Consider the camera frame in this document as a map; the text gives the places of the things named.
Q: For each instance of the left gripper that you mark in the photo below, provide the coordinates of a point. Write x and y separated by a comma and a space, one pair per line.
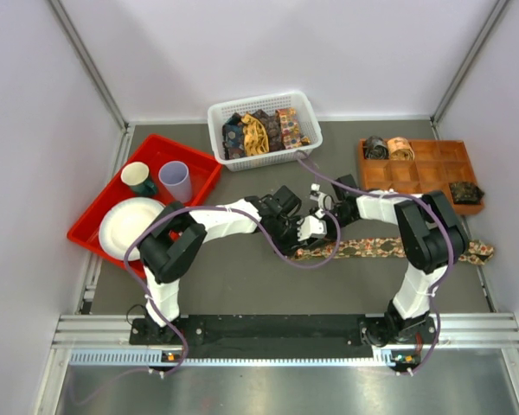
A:
293, 241

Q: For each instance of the floral patterned tie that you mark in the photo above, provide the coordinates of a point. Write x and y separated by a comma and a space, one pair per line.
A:
477, 252

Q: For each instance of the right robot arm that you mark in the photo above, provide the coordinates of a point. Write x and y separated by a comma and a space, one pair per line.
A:
432, 237

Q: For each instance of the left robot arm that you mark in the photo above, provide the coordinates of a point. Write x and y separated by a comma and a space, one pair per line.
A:
168, 251

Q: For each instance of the rolled dark grey tie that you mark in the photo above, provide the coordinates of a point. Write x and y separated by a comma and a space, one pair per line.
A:
375, 148

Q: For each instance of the yellow patterned tie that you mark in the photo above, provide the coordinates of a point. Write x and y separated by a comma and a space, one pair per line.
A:
256, 140

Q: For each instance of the rolled beige tie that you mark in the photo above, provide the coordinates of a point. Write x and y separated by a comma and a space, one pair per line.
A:
399, 149

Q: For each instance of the white plastic basket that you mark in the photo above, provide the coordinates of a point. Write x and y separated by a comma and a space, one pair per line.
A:
218, 115

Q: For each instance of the orange dotted tie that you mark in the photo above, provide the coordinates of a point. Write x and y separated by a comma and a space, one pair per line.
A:
291, 134

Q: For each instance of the maroon patterned tie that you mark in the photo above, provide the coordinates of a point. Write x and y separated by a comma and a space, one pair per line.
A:
271, 124

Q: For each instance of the dark blue patterned tie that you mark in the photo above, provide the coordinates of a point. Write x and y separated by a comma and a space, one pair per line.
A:
233, 137

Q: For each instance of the wooden compartment tray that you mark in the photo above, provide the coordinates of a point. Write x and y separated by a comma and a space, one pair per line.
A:
436, 165

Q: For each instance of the lilac plastic cup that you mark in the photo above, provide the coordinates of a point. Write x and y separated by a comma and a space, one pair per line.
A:
175, 178

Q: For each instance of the rolled dark green tie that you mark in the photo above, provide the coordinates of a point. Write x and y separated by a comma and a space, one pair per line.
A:
466, 193

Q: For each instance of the red plastic tray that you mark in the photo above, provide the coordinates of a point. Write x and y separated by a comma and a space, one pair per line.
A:
155, 151

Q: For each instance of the green mug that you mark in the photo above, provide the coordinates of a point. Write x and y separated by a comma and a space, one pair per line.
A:
137, 176

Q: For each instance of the white paper plate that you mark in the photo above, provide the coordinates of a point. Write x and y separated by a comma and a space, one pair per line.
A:
124, 222

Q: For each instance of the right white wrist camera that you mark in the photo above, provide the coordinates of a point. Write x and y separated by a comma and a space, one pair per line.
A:
323, 200

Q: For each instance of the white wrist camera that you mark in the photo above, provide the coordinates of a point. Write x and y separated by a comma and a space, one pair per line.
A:
323, 200
312, 226

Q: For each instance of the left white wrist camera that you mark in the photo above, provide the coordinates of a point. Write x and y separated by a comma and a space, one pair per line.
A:
312, 226

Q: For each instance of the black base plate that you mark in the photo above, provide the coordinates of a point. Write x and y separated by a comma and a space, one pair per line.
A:
293, 336

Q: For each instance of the aluminium front rail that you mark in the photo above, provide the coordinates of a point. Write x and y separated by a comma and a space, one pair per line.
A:
129, 341

